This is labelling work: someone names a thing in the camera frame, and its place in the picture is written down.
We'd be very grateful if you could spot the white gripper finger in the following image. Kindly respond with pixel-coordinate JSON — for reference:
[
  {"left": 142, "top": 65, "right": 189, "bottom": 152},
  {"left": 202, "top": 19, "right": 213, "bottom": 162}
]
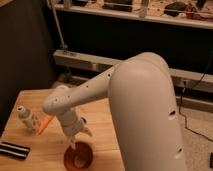
[
  {"left": 81, "top": 127, "right": 93, "bottom": 137},
  {"left": 68, "top": 135, "right": 76, "bottom": 150}
]

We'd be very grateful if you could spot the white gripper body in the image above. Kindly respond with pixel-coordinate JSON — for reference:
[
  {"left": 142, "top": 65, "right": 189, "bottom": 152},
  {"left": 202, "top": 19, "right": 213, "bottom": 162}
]
[{"left": 59, "top": 109, "right": 88, "bottom": 136}]

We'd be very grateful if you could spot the red ceramic bowl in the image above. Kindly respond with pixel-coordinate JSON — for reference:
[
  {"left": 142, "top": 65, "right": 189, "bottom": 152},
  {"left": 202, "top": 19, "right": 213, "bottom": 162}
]
[{"left": 64, "top": 142, "right": 93, "bottom": 171}]

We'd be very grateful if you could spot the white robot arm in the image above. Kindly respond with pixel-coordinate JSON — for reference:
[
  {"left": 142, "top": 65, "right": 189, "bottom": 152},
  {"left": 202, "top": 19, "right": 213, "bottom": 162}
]
[{"left": 43, "top": 52, "right": 187, "bottom": 171}]

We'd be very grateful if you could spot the orange toy carrot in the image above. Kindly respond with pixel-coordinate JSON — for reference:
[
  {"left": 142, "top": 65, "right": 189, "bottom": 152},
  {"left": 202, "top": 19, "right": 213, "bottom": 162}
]
[{"left": 38, "top": 115, "right": 53, "bottom": 134}]

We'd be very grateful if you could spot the white plastic bottle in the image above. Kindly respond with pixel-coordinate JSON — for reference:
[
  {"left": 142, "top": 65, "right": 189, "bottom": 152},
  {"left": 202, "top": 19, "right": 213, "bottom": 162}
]
[{"left": 17, "top": 106, "right": 40, "bottom": 133}]

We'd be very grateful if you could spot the black white striped cloth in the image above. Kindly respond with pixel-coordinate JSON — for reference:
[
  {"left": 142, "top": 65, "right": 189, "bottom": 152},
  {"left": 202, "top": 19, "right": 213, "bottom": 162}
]
[{"left": 0, "top": 142, "right": 31, "bottom": 160}]

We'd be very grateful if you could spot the metal pole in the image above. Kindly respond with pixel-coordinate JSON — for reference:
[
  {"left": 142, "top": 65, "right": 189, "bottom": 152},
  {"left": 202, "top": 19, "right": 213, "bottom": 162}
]
[{"left": 50, "top": 0, "right": 67, "bottom": 51}]

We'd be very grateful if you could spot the black cable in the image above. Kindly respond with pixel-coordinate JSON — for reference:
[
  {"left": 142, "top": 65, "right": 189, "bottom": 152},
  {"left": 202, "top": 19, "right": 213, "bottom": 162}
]
[{"left": 178, "top": 49, "right": 213, "bottom": 143}]

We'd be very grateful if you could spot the metal shelf rail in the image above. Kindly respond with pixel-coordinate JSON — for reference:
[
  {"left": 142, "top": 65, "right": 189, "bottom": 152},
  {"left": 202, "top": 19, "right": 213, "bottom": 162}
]
[{"left": 54, "top": 4, "right": 213, "bottom": 30}]

